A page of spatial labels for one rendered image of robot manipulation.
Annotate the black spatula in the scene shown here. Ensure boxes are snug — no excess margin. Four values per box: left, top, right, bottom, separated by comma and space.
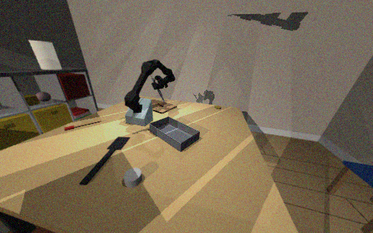
80, 136, 130, 185

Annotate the grey cylinder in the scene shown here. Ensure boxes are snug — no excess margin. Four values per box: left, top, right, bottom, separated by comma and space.
123, 167, 142, 188

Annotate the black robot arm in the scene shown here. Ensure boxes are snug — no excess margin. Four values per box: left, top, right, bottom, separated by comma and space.
125, 60, 175, 113

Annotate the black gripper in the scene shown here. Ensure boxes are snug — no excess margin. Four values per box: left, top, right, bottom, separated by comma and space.
151, 79, 168, 90

